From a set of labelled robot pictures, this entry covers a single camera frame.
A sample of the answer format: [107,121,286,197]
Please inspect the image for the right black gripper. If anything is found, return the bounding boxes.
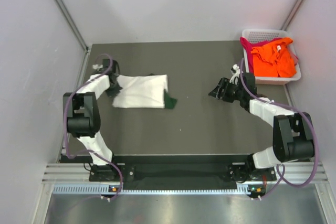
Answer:
[209,78,244,103]

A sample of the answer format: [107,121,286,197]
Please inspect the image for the white and green t-shirt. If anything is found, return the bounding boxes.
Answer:
[112,74,177,109]

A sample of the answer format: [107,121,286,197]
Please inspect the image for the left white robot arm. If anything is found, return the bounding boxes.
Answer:
[63,56,122,182]

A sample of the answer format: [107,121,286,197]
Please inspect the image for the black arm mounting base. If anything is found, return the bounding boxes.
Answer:
[89,153,276,184]

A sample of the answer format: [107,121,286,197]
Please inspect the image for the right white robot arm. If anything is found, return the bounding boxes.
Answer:
[208,73,316,180]

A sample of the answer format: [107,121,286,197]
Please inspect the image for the orange t-shirt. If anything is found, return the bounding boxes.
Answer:
[249,37,298,78]

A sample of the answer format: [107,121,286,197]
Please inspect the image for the pink t-shirt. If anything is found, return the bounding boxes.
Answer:
[239,36,300,76]

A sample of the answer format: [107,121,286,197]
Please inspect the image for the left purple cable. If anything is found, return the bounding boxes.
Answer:
[64,53,124,200]

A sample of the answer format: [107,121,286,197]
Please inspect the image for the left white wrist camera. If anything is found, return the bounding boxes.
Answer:
[92,64,103,71]

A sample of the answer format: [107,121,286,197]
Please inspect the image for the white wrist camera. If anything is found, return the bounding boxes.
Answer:
[92,64,103,71]
[229,64,240,85]

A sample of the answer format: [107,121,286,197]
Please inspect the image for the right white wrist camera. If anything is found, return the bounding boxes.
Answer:
[229,64,240,85]

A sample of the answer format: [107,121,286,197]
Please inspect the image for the left aluminium frame post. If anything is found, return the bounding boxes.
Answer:
[54,0,89,52]

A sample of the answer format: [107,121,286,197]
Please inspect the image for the grey slotted cable duct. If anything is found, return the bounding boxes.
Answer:
[52,184,263,196]

